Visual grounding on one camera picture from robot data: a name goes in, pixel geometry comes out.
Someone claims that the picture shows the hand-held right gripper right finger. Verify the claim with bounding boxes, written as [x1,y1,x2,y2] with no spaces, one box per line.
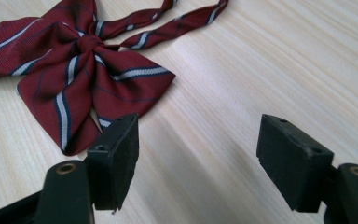
[255,114,335,214]

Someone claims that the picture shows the red striped bow tie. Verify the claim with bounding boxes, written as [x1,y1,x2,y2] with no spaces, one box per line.
[0,0,230,157]

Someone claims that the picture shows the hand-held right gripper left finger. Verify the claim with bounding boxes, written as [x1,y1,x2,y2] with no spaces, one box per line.
[85,113,140,213]

